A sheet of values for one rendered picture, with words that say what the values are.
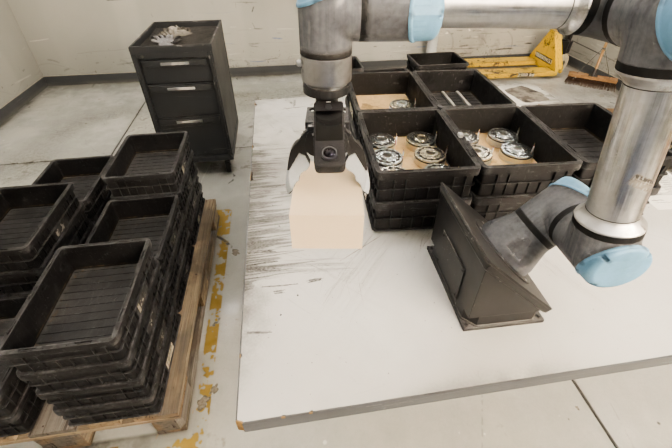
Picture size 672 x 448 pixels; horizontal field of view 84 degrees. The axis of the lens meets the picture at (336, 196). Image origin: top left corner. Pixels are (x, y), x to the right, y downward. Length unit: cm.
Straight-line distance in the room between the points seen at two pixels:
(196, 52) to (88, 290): 144
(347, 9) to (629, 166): 52
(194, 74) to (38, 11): 268
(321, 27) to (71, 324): 120
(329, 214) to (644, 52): 50
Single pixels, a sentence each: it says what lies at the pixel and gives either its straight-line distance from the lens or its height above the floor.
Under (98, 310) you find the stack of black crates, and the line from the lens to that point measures 145.
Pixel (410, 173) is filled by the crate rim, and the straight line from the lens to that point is 105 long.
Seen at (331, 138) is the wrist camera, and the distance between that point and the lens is 55.
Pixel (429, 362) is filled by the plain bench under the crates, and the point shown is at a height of 70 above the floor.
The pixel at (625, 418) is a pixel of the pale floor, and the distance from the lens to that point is 194.
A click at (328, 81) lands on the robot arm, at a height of 131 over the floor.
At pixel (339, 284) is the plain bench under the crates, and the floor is 70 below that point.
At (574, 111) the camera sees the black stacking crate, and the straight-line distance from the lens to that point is 168.
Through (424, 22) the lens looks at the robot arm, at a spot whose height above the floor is 138.
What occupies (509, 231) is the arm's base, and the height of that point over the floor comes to 91.
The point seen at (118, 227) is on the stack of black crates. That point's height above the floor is 38.
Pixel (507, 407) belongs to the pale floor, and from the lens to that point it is 175.
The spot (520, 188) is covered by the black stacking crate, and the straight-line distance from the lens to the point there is 124.
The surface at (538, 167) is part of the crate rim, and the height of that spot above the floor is 92.
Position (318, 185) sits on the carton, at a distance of 66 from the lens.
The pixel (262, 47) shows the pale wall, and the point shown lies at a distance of 450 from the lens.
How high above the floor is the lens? 150
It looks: 37 degrees down
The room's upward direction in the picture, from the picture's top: straight up
